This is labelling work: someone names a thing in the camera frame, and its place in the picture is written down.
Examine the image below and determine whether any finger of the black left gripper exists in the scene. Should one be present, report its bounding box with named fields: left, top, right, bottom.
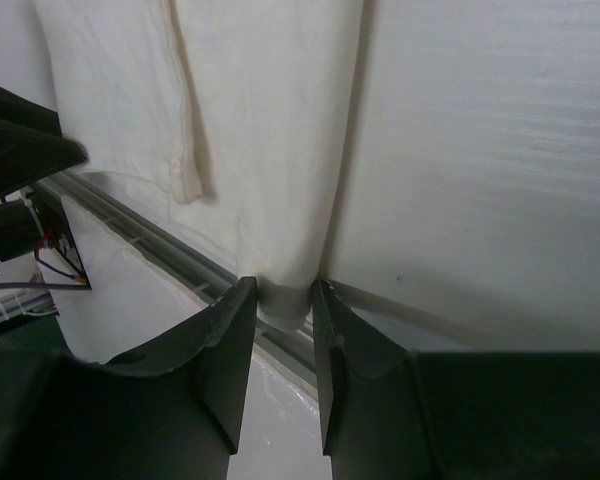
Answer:
left=0, top=87, right=87, bottom=199

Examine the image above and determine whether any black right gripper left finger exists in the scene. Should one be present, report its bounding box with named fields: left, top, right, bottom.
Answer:
left=78, top=277, right=257, bottom=455

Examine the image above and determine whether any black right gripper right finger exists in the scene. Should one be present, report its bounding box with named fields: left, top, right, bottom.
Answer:
left=312, top=281, right=415, bottom=456

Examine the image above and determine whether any white t shirt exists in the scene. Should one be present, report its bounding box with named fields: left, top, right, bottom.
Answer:
left=35, top=1, right=363, bottom=331

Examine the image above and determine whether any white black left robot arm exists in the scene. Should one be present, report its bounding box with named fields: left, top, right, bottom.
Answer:
left=0, top=87, right=87, bottom=263

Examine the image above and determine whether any aluminium table rail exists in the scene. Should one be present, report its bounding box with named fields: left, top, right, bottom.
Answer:
left=33, top=173, right=317, bottom=397

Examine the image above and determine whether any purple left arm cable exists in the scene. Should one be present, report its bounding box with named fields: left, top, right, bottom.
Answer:
left=0, top=280, right=89, bottom=296

